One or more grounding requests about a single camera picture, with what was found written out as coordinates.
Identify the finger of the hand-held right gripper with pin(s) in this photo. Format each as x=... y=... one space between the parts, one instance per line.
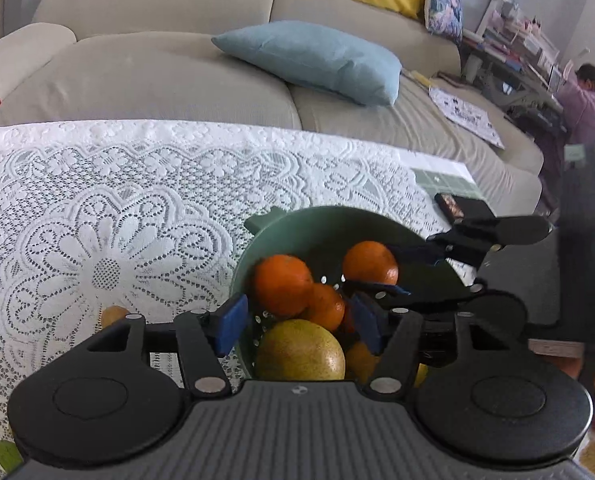
x=427 y=300
x=477 y=240

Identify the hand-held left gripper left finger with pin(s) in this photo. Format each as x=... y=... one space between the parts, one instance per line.
x=232 y=322

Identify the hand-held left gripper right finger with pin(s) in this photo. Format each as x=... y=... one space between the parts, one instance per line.
x=367 y=322

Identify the orange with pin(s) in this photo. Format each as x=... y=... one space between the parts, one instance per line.
x=371 y=262
x=360 y=362
x=283 y=285
x=327 y=310

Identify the green colander bowl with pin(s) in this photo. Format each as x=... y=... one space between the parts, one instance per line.
x=307 y=225

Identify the small brown longan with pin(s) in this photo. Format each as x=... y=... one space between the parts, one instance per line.
x=113 y=316

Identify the printed paper sheet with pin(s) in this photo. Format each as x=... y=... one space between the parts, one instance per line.
x=467 y=115

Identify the dark book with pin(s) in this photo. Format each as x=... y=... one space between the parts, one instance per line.
x=450 y=78

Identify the white lace tablecloth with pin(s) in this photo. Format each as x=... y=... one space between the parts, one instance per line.
x=102 y=210

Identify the yellow booklet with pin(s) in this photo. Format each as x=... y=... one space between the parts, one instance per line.
x=417 y=76

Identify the cluttered desk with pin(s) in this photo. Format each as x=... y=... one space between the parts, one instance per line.
x=517 y=50

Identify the blue floral pillow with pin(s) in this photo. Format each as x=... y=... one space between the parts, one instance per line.
x=442 y=5

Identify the light blue pillow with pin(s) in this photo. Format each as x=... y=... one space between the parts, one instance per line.
x=317 y=60

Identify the beige sofa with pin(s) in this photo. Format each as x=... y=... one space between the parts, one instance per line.
x=152 y=5

